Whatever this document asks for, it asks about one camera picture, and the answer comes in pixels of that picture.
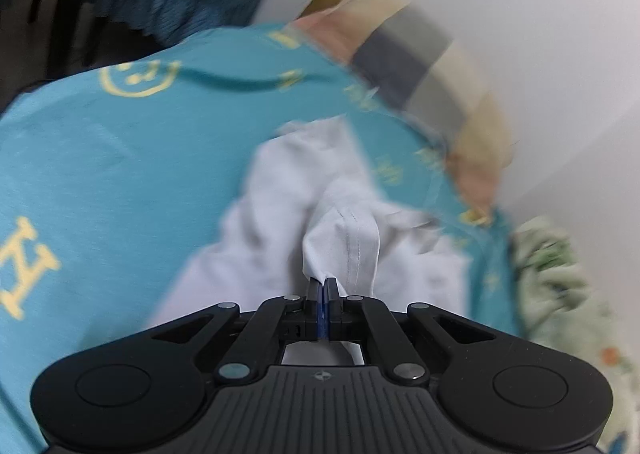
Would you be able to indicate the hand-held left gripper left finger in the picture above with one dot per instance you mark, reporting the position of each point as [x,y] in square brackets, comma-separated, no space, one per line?
[316,309]

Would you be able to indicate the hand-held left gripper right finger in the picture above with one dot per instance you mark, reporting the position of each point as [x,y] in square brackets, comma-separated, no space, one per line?
[329,309]

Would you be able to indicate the white pants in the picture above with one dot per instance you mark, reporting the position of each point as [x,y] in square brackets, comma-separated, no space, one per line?
[300,214]

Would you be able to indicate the bed with teal printed sheet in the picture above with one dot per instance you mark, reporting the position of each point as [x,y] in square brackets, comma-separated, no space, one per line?
[125,159]

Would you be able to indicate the green floral fleece blanket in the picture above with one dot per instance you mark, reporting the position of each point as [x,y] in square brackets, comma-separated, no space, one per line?
[575,294]

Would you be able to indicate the plaid pillow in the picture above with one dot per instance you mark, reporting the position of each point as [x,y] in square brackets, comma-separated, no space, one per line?
[425,64]

